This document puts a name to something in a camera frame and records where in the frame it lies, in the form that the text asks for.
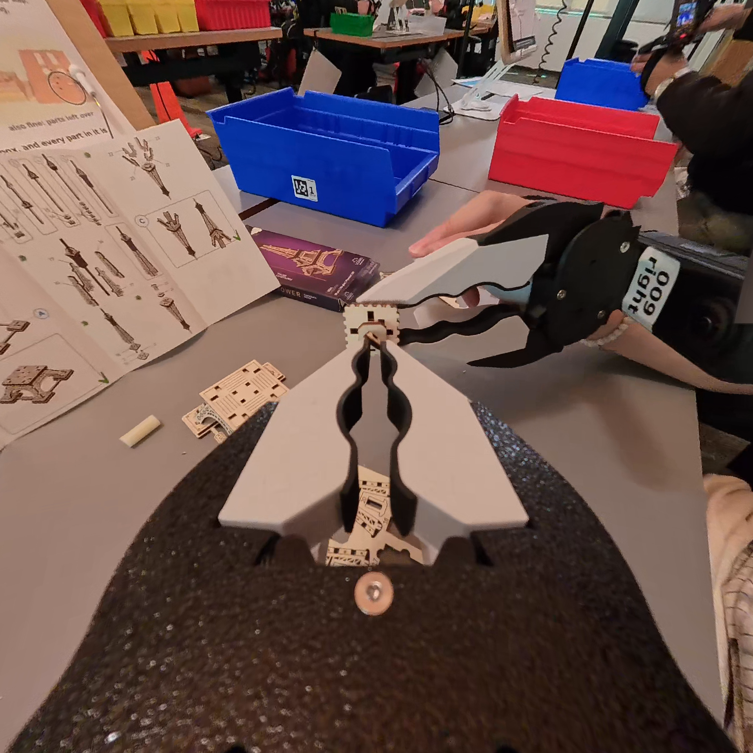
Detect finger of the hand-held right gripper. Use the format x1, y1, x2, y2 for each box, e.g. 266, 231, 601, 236
356, 234, 555, 308
400, 301, 541, 348

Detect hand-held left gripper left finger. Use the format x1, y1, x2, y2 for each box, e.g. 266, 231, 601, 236
219, 346, 369, 562

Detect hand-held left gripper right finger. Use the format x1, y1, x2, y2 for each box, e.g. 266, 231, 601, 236
381, 343, 529, 562

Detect square toothed wooden plate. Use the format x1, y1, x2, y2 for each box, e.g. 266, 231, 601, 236
343, 303, 402, 349

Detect person's right forearm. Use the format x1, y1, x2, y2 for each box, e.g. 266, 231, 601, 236
612, 326, 707, 393

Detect grey desk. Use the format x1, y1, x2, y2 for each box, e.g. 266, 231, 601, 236
0, 88, 726, 753

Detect person's right hand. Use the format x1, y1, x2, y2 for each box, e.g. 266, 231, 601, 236
409, 189, 530, 260

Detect wooden square platform piece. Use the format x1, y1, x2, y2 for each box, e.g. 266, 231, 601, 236
200, 360, 289, 421

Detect wooden arch leg piece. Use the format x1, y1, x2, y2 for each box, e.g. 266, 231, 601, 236
181, 403, 236, 443

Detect wooden sheet with slot cutouts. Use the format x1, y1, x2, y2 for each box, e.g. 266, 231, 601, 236
325, 467, 426, 568

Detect red storage bin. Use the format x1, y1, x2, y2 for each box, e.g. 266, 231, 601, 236
488, 94, 678, 211
194, 0, 273, 31

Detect cream wax stick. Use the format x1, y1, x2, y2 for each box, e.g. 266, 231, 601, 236
119, 415, 162, 448

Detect purple puzzle box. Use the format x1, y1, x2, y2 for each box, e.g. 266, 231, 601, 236
246, 226, 381, 314

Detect clear acrylic stand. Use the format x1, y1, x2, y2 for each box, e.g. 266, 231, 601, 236
458, 59, 533, 114

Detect blue storage bin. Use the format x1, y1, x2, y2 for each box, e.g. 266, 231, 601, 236
555, 57, 648, 111
206, 87, 441, 229

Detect wooden top table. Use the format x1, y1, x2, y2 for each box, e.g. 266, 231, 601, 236
303, 24, 493, 107

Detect white poster board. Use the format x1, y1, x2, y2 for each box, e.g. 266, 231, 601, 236
497, 0, 540, 65

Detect white paper tag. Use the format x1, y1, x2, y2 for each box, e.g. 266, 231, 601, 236
297, 47, 343, 98

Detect white assembly instruction sheet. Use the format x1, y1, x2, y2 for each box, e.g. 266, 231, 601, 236
0, 120, 280, 451

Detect green storage bin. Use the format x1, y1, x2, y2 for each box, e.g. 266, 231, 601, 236
329, 12, 376, 38

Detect orange traffic cone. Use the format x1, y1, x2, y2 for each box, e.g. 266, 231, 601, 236
149, 82, 195, 137

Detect wooden table with bins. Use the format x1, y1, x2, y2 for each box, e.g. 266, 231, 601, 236
105, 26, 284, 77

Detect yellow storage bin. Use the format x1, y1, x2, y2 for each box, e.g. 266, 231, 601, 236
97, 0, 200, 36

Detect brown backing board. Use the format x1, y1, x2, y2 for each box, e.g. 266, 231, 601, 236
47, 0, 156, 131

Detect illustrated guide poster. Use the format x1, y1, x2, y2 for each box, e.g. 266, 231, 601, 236
0, 0, 137, 155

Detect pale beaded bracelet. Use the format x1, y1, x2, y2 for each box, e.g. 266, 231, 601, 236
579, 320, 631, 349

